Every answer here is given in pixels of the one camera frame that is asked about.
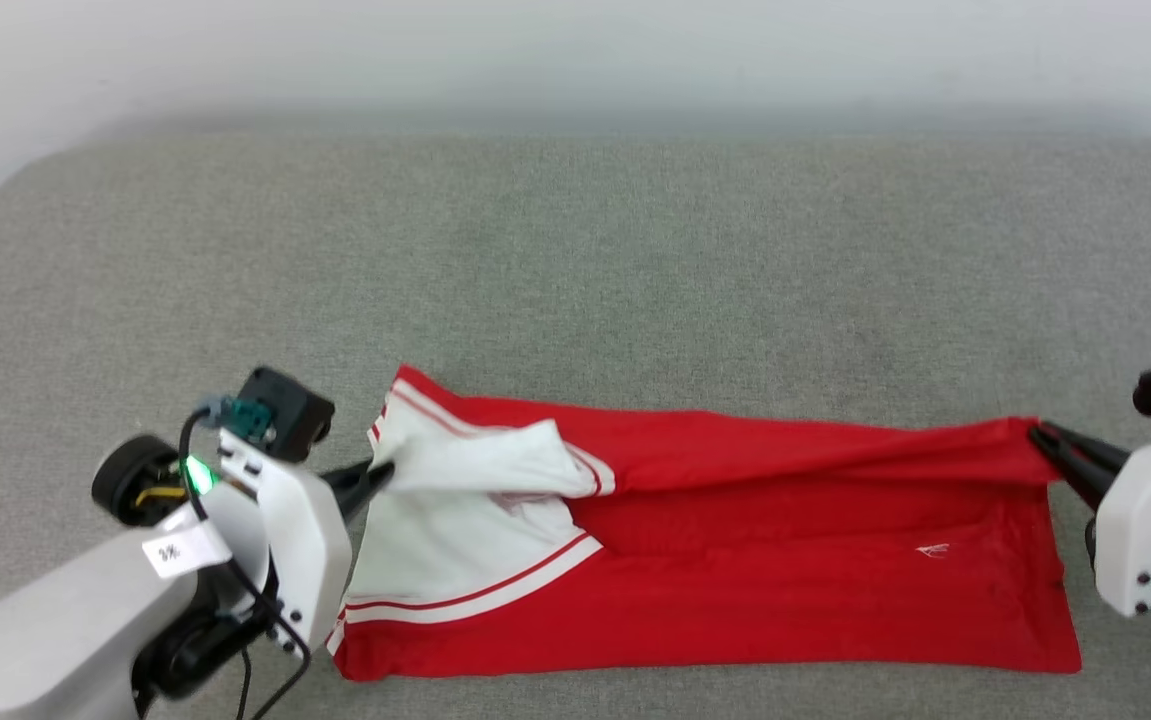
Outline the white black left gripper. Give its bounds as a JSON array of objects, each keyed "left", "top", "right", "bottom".
[{"left": 92, "top": 430, "right": 397, "bottom": 653}]

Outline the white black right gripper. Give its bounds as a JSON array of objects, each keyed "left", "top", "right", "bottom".
[{"left": 1028, "top": 421, "right": 1151, "bottom": 636}]

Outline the red and white basketball jersey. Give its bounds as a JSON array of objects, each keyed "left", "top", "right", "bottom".
[{"left": 327, "top": 363, "right": 1084, "bottom": 684}]

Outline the white paper label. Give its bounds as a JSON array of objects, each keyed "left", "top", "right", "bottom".
[{"left": 142, "top": 520, "right": 234, "bottom": 580}]

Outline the teal cable connector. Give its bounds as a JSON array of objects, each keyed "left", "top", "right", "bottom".
[{"left": 197, "top": 397, "right": 273, "bottom": 443}]

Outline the thin black cable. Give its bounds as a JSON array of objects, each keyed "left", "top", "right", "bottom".
[{"left": 178, "top": 405, "right": 314, "bottom": 720}]

